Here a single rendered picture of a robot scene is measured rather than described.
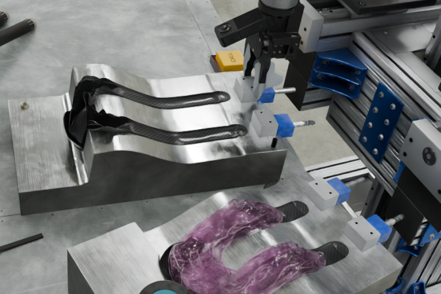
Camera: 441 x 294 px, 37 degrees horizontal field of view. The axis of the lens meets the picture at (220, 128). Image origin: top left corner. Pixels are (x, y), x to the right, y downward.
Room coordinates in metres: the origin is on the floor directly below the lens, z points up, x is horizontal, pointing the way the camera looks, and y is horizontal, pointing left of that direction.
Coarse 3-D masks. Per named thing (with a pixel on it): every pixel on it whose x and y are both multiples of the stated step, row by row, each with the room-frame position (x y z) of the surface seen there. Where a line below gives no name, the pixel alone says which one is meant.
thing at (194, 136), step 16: (96, 80) 1.01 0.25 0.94; (80, 96) 0.98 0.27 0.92; (128, 96) 1.02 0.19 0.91; (144, 96) 1.05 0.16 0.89; (176, 96) 1.08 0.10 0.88; (192, 96) 1.09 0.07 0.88; (208, 96) 1.10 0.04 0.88; (224, 96) 1.11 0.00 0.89; (80, 112) 0.98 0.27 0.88; (96, 112) 0.91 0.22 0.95; (64, 128) 0.91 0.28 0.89; (80, 128) 0.95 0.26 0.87; (96, 128) 0.87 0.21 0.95; (112, 128) 0.88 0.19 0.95; (128, 128) 0.92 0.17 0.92; (144, 128) 0.94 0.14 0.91; (208, 128) 1.00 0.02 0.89; (224, 128) 1.01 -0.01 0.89; (240, 128) 1.01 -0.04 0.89; (80, 144) 0.88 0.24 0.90; (176, 144) 0.93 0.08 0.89
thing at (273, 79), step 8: (256, 64) 1.11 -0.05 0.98; (272, 64) 1.11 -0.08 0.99; (256, 72) 1.10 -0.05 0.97; (272, 72) 1.11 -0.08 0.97; (256, 80) 1.09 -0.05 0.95; (272, 80) 1.10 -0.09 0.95; (280, 80) 1.11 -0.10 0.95; (256, 88) 1.09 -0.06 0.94; (264, 88) 1.10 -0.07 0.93; (256, 96) 1.10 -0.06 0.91
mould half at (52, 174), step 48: (48, 96) 1.04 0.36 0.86; (96, 96) 0.97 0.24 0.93; (48, 144) 0.90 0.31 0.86; (96, 144) 0.84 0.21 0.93; (144, 144) 0.88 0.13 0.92; (192, 144) 0.94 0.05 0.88; (240, 144) 0.96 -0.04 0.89; (48, 192) 0.79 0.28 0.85; (96, 192) 0.82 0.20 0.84; (144, 192) 0.86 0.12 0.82; (192, 192) 0.90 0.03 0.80
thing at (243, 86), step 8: (240, 80) 1.13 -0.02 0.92; (248, 80) 1.13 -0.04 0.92; (240, 88) 1.11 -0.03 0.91; (248, 88) 1.11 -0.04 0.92; (272, 88) 1.14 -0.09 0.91; (280, 88) 1.16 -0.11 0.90; (288, 88) 1.16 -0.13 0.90; (240, 96) 1.10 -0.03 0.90; (248, 96) 1.10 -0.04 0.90; (264, 96) 1.12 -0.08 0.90; (272, 96) 1.13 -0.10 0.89
